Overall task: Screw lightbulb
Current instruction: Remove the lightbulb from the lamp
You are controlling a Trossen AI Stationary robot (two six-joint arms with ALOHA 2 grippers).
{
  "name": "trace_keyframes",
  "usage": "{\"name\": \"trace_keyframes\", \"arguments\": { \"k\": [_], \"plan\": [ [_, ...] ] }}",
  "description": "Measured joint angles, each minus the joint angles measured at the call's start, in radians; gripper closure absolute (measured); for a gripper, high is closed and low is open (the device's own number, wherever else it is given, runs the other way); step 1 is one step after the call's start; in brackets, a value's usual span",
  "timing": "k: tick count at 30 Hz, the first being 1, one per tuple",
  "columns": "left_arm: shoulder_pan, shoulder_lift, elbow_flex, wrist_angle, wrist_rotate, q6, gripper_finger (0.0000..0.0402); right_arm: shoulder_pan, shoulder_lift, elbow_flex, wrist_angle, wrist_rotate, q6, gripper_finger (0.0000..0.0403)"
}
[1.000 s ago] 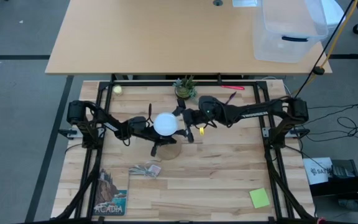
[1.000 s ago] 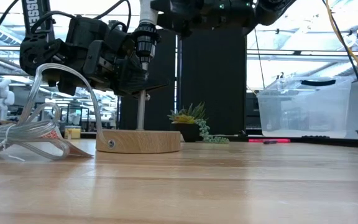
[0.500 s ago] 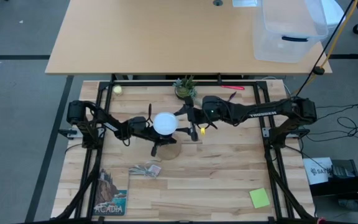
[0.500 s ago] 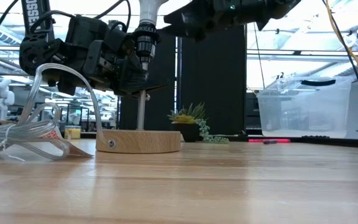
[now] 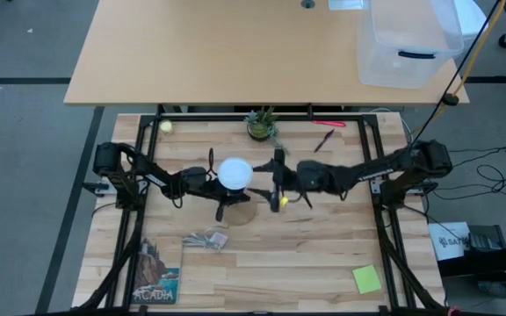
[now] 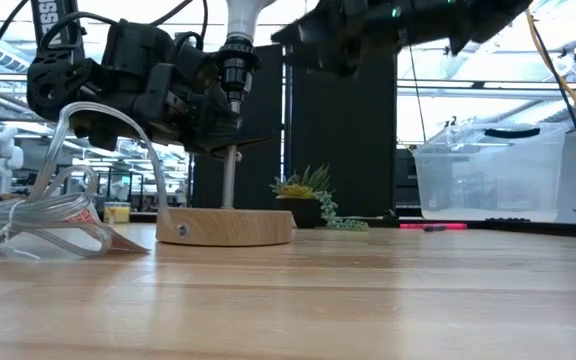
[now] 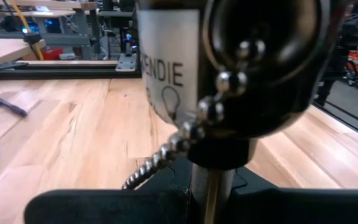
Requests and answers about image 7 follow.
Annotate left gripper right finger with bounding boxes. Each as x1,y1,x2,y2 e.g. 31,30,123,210
228,167,358,224

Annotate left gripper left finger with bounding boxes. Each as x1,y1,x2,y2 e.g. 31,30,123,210
23,157,193,224

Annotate wooden base table lamp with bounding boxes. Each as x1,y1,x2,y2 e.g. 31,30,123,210
134,0,352,224

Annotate silver ball pull chain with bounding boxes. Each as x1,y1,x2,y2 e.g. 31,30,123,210
121,39,267,191

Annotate purple pen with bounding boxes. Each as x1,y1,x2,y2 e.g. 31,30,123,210
0,93,29,118

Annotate silver metal mounting plate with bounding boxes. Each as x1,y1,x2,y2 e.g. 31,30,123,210
115,52,139,73

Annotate wooden workbench grey legs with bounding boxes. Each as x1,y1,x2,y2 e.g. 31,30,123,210
0,0,99,60

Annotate light wooden desk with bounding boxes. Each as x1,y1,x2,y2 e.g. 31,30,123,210
0,38,47,75

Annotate yellow hanging cable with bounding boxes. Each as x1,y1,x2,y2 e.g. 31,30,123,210
8,0,45,61

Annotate black cable clamp knob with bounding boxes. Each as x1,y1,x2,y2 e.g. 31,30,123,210
22,32,44,45

